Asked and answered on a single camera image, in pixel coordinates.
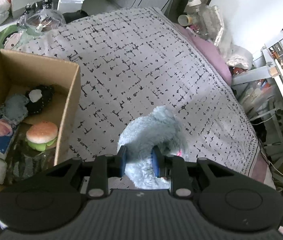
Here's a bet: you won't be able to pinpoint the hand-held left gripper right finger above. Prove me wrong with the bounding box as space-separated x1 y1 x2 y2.
151 145 235 197

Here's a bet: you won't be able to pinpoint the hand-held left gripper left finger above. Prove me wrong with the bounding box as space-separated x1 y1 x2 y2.
44 145 127 197

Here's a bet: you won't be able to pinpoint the grey cloth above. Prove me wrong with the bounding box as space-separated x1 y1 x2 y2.
6 135 57 186

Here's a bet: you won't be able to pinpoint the paper cup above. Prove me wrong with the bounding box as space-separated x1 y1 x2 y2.
178 14 194 27

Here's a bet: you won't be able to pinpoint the black and white plush toy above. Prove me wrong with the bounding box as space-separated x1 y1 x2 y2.
25 85 55 115

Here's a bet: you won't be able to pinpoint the grey-blue plush toy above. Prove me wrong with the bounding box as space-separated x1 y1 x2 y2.
0 94 29 125

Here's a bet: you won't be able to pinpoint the burger plush toy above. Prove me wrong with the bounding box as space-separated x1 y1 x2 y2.
25 121 59 152

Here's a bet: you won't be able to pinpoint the pink pillow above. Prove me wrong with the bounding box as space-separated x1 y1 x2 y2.
179 26 232 85

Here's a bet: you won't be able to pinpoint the clear plastic bag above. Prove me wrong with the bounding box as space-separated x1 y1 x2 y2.
19 9 65 34

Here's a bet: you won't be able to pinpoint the pink bed sheet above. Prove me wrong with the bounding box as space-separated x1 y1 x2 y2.
246 140 277 188

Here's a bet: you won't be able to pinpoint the light blue plush toy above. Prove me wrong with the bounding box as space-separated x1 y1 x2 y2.
118 106 189 190

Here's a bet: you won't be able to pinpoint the clear plastic bottle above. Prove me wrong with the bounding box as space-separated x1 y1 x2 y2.
188 0 213 34

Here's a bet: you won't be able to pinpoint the black-patterned white blanket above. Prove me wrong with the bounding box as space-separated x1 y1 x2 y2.
16 7 260 180

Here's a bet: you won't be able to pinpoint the brown cardboard box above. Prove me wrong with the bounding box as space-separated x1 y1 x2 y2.
0 49 82 203

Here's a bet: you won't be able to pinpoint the crumpled white plastic bags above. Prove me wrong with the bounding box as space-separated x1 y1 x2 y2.
210 5 253 69

